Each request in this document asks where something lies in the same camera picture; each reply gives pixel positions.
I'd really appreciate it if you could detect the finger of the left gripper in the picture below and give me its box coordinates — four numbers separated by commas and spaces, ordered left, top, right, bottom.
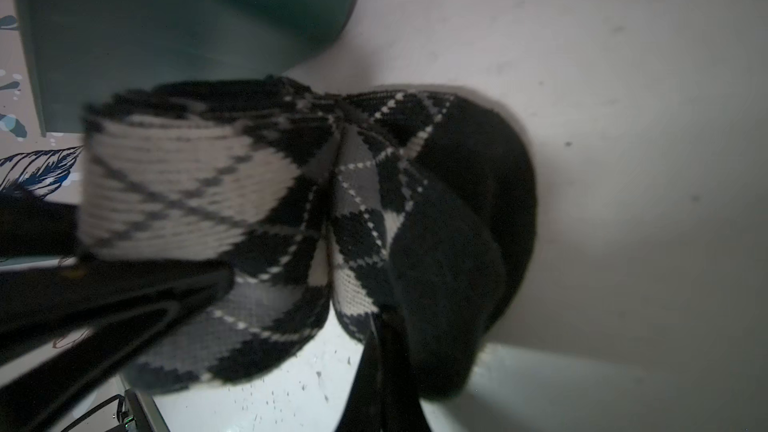
336, 311, 431, 432

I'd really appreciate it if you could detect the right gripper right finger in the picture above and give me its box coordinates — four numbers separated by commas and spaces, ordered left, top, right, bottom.
1, 260, 234, 431

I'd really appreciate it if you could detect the black grey argyle sock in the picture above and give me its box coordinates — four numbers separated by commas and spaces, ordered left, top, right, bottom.
78, 77, 537, 400

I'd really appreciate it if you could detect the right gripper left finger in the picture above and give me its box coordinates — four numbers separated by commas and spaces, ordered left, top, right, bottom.
1, 192, 79, 258

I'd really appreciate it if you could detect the green compartment tray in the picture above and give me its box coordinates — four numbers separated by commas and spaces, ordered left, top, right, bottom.
14, 0, 357, 133

